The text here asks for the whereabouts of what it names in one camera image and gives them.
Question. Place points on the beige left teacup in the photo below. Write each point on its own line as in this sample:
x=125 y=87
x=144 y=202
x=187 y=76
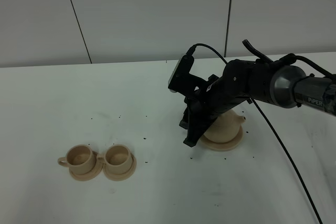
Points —
x=79 y=159

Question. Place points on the beige teacup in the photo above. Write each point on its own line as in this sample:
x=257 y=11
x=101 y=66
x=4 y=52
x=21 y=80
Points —
x=117 y=159
x=79 y=159

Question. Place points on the beige cup saucer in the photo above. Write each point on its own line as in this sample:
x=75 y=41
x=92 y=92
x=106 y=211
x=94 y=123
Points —
x=124 y=176
x=92 y=175

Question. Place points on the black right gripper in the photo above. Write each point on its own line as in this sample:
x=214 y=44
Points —
x=214 y=98

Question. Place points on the beige ceramic teapot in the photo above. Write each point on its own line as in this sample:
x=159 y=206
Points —
x=227 y=128

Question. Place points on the beige right cup saucer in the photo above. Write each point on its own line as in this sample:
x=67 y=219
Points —
x=124 y=176

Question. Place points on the beige left cup saucer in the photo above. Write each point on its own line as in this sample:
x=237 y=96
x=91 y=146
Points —
x=92 y=175

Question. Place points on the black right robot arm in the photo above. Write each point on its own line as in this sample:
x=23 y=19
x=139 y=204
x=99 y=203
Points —
x=277 y=83

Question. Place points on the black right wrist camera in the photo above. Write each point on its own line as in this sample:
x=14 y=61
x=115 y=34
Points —
x=181 y=81

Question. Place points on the beige round teapot saucer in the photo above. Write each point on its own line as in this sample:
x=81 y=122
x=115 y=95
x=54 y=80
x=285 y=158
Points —
x=227 y=146

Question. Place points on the beige right teacup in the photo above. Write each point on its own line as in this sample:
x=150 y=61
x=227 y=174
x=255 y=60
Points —
x=117 y=159

